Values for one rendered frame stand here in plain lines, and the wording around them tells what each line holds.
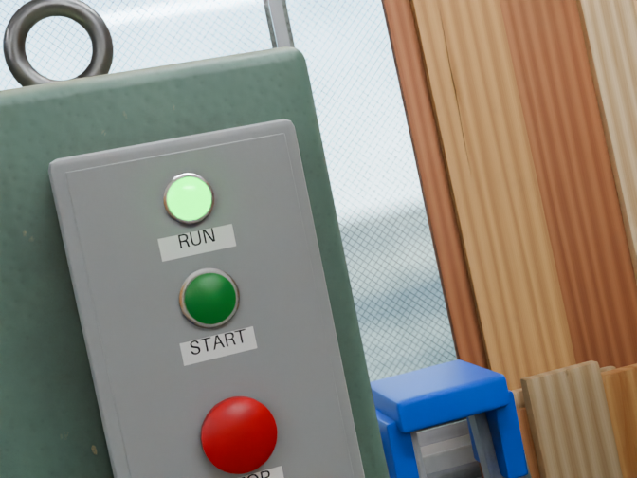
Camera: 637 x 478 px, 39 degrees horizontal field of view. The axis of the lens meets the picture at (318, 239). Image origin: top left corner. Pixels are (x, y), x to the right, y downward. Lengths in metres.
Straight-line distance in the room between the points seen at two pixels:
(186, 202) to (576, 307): 1.59
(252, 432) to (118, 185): 0.11
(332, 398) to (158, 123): 0.15
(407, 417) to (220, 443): 0.86
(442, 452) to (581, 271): 0.47
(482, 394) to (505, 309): 0.58
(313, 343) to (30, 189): 0.14
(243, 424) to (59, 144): 0.15
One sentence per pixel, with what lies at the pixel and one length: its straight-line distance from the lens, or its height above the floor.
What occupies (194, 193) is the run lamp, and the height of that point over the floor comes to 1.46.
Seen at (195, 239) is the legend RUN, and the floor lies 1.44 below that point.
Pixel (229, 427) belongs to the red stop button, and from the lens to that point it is 0.36.
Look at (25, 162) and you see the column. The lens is 0.42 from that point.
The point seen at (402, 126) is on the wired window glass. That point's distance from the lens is 1.98.
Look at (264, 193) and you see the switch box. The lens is 0.37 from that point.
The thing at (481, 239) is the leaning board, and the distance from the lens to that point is 1.79.
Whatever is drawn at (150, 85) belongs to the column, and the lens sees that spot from 0.43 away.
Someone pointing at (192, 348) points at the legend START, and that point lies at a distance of 0.37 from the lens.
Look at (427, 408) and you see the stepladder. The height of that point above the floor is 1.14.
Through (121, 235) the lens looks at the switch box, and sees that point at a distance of 0.36.
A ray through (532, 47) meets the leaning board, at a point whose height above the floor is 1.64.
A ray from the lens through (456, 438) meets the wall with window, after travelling 2.05.
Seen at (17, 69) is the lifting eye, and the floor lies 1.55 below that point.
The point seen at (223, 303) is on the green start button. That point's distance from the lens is 0.36.
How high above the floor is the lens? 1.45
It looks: 3 degrees down
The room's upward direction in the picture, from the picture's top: 11 degrees counter-clockwise
